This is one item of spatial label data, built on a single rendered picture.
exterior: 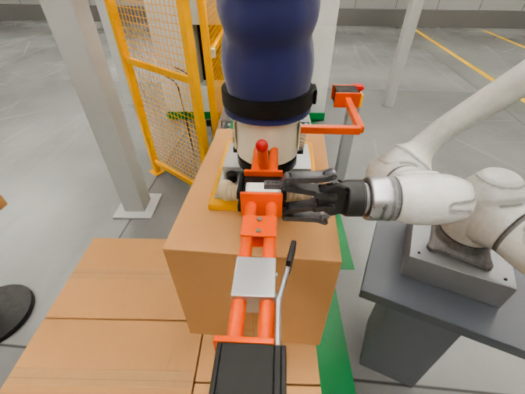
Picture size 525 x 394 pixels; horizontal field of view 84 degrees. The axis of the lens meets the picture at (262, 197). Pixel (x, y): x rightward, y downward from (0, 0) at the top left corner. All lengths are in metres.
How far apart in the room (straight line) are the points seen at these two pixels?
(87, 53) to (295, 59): 1.49
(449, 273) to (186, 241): 0.79
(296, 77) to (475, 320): 0.87
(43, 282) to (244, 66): 1.98
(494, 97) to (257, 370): 0.64
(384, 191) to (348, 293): 1.39
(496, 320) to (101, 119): 2.11
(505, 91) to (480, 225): 0.40
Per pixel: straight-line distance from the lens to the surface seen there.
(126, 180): 2.33
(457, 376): 1.92
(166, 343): 1.18
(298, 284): 0.73
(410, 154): 0.75
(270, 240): 0.49
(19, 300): 2.29
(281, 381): 0.37
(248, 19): 0.63
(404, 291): 1.08
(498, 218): 0.98
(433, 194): 0.62
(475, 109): 0.76
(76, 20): 1.96
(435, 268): 1.08
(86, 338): 1.29
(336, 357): 1.74
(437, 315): 1.08
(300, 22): 0.64
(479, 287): 1.13
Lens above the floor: 1.58
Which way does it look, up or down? 40 degrees down
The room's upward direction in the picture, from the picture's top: straight up
